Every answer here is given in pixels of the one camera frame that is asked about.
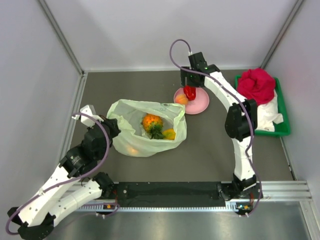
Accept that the red bell pepper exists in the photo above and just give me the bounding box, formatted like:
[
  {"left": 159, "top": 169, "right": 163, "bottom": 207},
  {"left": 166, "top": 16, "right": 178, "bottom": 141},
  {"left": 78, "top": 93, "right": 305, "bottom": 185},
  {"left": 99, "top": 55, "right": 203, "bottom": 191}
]
[{"left": 183, "top": 85, "right": 196, "bottom": 101}]

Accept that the yellow orange fruit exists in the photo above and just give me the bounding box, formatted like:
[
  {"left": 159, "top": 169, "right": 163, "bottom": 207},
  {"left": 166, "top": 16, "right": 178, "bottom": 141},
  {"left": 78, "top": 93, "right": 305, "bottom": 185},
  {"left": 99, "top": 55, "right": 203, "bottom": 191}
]
[{"left": 127, "top": 147, "right": 139, "bottom": 156}]

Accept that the pale green plastic bag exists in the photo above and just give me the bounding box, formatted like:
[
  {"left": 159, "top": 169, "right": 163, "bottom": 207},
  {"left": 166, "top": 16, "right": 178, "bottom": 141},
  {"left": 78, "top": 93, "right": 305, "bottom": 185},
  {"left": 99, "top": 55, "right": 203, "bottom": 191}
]
[{"left": 106, "top": 99, "right": 187, "bottom": 157}]

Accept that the toy pineapple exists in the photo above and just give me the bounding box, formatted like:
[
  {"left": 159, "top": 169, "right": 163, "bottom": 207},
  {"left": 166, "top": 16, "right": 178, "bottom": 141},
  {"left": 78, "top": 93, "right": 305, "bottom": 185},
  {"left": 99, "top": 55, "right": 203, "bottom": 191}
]
[{"left": 141, "top": 113, "right": 164, "bottom": 140}]

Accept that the orange green mango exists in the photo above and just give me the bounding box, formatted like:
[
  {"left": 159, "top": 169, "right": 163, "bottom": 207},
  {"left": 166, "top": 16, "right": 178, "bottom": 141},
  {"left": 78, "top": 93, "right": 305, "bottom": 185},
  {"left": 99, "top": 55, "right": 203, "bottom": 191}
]
[{"left": 162, "top": 128, "right": 176, "bottom": 141}]

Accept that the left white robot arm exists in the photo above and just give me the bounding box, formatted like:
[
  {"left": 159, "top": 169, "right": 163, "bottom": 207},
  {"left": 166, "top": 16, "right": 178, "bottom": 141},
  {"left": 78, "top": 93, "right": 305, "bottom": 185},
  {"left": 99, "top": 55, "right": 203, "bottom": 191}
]
[{"left": 7, "top": 113, "right": 121, "bottom": 240}]

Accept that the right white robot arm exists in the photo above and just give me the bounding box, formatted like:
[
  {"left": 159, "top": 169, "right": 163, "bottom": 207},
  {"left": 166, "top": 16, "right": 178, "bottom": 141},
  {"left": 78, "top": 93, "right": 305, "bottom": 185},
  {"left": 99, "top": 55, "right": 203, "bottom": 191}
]
[{"left": 180, "top": 52, "right": 258, "bottom": 199}]

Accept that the pink peach fruit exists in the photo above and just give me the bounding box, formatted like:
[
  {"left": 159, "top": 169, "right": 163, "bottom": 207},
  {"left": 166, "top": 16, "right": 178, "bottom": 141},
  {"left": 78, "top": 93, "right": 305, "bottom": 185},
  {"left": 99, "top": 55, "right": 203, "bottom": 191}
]
[{"left": 174, "top": 93, "right": 189, "bottom": 106}]

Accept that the pink plate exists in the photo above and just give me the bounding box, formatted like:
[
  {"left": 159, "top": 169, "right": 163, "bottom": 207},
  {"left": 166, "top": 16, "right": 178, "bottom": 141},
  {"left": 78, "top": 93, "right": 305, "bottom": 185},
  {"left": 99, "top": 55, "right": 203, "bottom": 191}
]
[{"left": 173, "top": 87, "right": 210, "bottom": 115}]

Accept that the red cloth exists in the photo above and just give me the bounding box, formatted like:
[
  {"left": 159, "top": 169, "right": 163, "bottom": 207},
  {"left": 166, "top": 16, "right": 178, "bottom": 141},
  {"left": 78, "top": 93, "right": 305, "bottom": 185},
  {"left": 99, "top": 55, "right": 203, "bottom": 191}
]
[{"left": 236, "top": 68, "right": 276, "bottom": 106}]

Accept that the white cloth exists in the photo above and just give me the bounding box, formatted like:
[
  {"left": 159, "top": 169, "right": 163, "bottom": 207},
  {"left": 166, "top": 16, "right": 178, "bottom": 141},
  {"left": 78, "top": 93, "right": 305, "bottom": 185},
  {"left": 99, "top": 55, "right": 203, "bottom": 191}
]
[{"left": 256, "top": 90, "right": 284, "bottom": 132}]

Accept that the green plastic tray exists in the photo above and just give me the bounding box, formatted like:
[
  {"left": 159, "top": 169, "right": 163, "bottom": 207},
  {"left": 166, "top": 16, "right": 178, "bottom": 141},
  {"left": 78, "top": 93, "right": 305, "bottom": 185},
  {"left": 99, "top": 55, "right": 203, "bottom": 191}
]
[{"left": 233, "top": 74, "right": 292, "bottom": 138}]

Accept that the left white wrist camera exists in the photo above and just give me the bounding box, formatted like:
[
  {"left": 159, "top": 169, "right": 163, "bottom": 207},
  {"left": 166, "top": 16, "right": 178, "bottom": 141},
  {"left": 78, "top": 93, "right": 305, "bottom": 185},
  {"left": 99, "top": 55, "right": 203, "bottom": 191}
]
[{"left": 80, "top": 104, "right": 96, "bottom": 128}]

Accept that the aluminium frame rail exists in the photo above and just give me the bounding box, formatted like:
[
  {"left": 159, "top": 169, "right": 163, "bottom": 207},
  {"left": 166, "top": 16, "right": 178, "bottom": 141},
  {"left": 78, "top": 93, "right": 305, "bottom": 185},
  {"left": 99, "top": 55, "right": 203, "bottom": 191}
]
[{"left": 39, "top": 72, "right": 88, "bottom": 240}]

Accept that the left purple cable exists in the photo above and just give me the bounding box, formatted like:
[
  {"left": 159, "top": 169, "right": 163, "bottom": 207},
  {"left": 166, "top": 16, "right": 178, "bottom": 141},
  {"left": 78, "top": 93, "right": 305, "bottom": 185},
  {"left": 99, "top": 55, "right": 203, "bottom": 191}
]
[{"left": 5, "top": 112, "right": 111, "bottom": 236}]

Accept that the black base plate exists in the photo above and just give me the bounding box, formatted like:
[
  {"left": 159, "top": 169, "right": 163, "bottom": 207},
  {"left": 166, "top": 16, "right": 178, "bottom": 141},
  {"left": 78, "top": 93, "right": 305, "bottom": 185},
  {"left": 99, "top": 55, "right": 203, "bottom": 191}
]
[{"left": 105, "top": 181, "right": 259, "bottom": 208}]

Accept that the grey slotted cable duct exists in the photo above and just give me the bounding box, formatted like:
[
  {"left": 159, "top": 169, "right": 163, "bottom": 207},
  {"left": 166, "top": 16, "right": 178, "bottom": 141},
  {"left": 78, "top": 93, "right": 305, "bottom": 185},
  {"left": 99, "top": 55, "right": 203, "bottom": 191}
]
[{"left": 74, "top": 201, "right": 256, "bottom": 213}]

